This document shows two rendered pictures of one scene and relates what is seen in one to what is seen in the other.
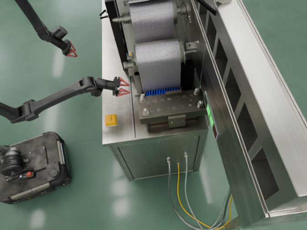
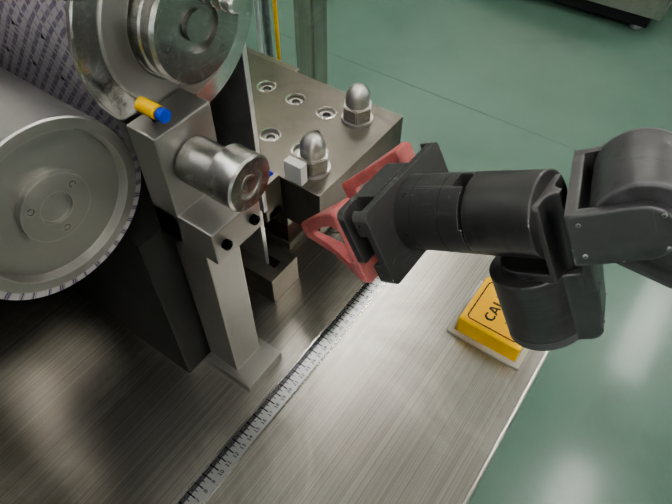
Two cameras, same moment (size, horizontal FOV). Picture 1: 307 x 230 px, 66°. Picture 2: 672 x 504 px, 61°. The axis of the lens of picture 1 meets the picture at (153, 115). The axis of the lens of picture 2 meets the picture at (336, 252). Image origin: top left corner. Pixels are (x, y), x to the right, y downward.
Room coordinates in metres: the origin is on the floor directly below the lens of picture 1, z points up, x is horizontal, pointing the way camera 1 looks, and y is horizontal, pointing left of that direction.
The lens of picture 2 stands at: (1.20, 0.33, 1.43)
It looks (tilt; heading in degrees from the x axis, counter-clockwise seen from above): 50 degrees down; 215
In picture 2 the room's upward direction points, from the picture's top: straight up
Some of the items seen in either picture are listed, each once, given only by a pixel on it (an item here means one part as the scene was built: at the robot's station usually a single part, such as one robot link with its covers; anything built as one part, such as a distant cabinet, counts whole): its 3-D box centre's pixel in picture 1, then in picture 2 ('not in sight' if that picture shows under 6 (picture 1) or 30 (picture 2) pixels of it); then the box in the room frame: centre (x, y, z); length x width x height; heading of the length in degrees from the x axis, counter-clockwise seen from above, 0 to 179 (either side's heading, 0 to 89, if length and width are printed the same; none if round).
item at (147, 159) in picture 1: (145, 50); not in sight; (1.91, -0.03, 0.43); 2.52 x 0.64 x 0.86; 179
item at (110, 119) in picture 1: (110, 119); (500, 317); (0.82, 0.28, 0.91); 0.07 x 0.07 x 0.02; 89
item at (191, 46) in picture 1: (190, 46); not in sight; (0.97, -0.26, 1.28); 0.06 x 0.05 x 0.02; 89
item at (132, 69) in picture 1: (134, 78); (224, 271); (1.01, 0.08, 1.05); 0.06 x 0.05 x 0.31; 89
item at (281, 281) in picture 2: not in sight; (193, 225); (0.91, -0.08, 0.92); 0.28 x 0.04 x 0.04; 89
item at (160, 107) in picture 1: (172, 106); (228, 110); (0.79, -0.12, 1.00); 0.40 x 0.16 x 0.06; 89
